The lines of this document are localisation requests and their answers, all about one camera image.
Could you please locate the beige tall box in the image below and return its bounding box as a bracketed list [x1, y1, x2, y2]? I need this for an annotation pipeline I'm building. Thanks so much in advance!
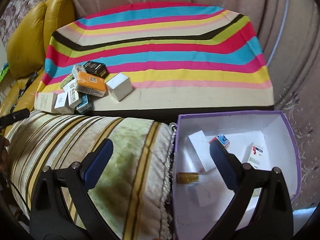
[34, 92, 58, 114]

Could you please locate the small white logo box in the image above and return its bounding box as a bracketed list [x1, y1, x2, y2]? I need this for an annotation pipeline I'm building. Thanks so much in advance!
[54, 92, 74, 114]

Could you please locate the white box red blue print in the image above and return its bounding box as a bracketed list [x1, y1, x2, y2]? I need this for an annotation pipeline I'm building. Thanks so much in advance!
[247, 143, 265, 170]

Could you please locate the white mask box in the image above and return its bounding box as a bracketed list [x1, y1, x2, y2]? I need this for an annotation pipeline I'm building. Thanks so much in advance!
[68, 80, 81, 108]

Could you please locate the green speckled sponge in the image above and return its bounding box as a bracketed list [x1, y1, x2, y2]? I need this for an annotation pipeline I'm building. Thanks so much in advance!
[60, 74, 74, 89]

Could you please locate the teal blue box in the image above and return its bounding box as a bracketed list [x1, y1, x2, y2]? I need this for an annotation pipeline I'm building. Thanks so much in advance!
[75, 94, 92, 114]

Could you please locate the orange box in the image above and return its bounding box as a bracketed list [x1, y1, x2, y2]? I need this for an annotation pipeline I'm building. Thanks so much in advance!
[75, 72, 107, 97]

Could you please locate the yellow scouring sponge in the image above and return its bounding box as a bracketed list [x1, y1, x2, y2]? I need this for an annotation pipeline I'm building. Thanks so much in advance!
[176, 172, 199, 184]

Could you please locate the black Dormi box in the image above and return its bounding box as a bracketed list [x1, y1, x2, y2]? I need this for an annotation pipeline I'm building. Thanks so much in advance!
[84, 61, 109, 79]

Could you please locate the white cube box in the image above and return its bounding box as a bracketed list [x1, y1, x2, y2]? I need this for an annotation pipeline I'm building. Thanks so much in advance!
[106, 73, 133, 101]

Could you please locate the white box black text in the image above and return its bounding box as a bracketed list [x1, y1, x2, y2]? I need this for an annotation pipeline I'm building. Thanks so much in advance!
[72, 64, 86, 79]

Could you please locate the red white sponge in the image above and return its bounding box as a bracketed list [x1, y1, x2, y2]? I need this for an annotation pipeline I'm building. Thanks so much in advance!
[209, 133, 230, 148]

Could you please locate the person's hand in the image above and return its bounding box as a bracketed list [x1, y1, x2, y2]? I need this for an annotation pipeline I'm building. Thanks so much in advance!
[0, 136, 10, 173]

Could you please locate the yellow leather sofa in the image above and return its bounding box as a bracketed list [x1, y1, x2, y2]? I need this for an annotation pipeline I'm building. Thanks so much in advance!
[1, 0, 75, 116]

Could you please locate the purple white storage box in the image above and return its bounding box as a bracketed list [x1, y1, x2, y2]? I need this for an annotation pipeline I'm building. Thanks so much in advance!
[172, 111, 301, 239]

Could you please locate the rainbow striped cloth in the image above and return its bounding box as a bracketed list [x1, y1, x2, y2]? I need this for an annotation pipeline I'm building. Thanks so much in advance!
[37, 2, 274, 111]

